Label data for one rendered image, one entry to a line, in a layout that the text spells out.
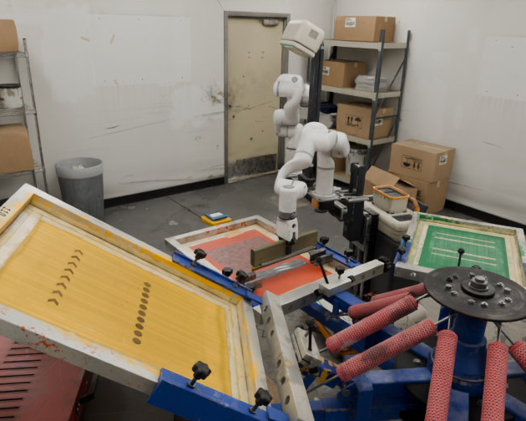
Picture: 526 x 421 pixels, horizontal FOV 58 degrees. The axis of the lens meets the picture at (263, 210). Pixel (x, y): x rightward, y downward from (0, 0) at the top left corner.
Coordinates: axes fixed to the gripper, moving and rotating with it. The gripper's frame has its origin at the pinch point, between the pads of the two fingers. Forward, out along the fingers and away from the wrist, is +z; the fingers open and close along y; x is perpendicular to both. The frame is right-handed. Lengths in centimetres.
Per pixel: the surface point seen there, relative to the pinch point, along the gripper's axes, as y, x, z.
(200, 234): 55, 11, 11
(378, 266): -27.7, -30.0, 5.7
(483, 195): 106, -379, 85
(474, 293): -87, 4, -23
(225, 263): 25.2, 15.4, 13.9
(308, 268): -0.7, -14.0, 14.1
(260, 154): 373, -267, 83
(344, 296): -37.1, 1.1, 5.2
